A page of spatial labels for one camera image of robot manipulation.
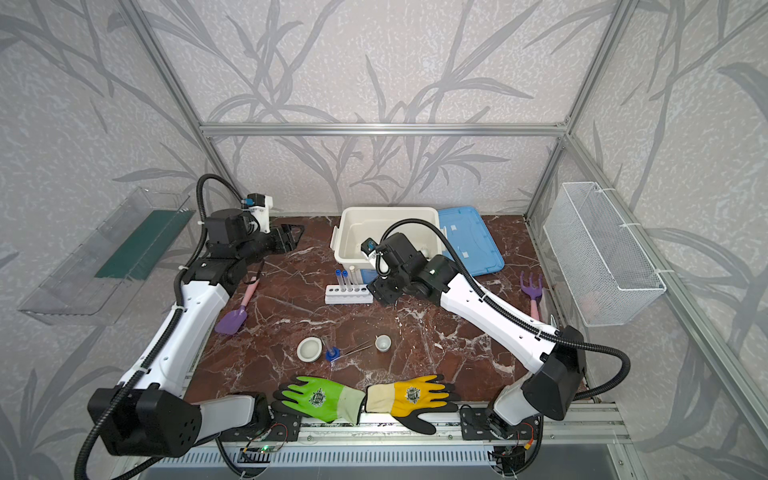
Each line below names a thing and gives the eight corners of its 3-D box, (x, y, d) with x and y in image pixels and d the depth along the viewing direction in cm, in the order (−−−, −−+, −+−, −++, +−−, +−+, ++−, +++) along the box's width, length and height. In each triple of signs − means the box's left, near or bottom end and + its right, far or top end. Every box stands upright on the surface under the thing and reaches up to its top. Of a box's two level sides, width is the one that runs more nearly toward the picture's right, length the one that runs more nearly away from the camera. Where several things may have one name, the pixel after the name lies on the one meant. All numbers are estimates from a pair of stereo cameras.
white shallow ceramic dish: (297, 363, 86) (294, 359, 83) (302, 341, 90) (299, 336, 87) (321, 363, 86) (318, 359, 83) (325, 341, 90) (322, 336, 87)
